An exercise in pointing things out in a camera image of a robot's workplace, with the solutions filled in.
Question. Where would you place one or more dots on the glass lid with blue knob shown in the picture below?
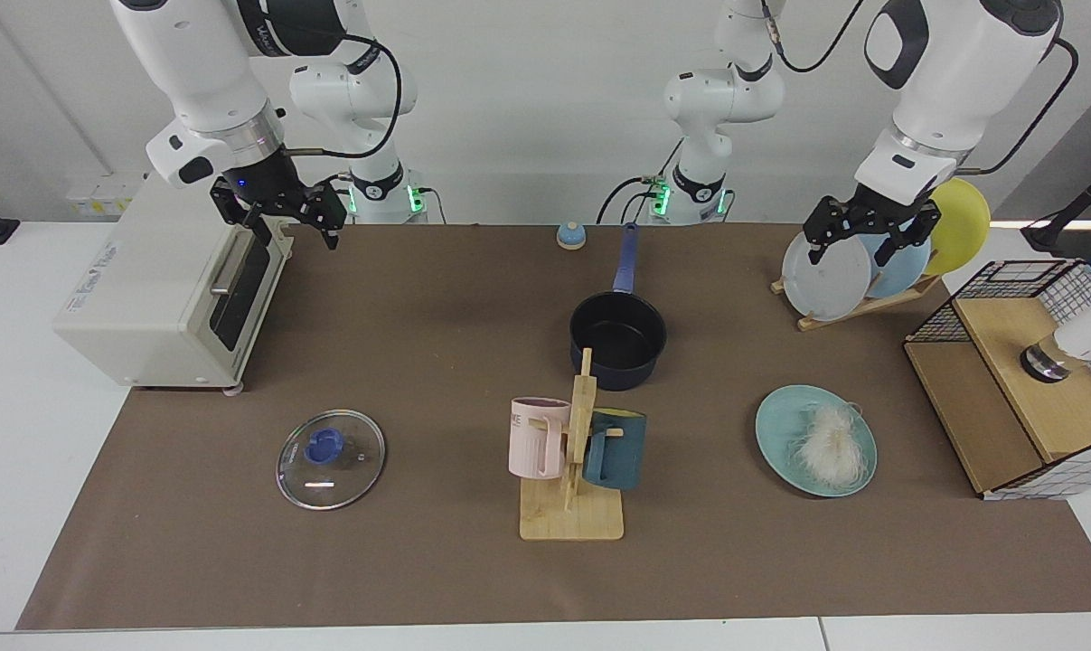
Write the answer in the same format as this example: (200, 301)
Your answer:
(346, 479)

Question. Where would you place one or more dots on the light blue plate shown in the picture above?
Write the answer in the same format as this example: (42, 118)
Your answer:
(913, 271)

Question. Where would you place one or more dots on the black stand leg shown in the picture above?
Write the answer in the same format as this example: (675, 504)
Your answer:
(1047, 237)

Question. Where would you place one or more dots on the teal green plate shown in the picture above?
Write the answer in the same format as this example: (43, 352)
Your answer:
(780, 434)

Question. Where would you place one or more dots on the white wall socket strip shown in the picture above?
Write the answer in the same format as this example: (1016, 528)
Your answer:
(102, 203)

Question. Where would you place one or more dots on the wooden plate rack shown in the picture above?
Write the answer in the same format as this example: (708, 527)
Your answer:
(875, 305)

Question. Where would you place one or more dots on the pink cup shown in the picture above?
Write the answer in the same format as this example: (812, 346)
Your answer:
(536, 443)

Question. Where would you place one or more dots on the brown table cloth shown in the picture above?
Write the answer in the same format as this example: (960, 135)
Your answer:
(418, 561)

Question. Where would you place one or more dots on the dark teal cup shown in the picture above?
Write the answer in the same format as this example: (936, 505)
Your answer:
(617, 452)

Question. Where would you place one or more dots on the grey plate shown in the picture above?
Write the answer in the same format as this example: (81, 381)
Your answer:
(825, 282)

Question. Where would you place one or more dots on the wooden cup stand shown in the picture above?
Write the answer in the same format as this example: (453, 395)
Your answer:
(572, 520)

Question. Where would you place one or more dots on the small blue round bell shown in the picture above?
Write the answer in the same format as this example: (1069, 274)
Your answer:
(570, 237)

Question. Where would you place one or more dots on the white vermicelli bundle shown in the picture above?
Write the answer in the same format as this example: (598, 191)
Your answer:
(825, 443)

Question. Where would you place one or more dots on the pale toaster oven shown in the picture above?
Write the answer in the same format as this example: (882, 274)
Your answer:
(147, 298)

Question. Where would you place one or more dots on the yellow plate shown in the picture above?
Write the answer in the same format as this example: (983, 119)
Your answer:
(961, 226)

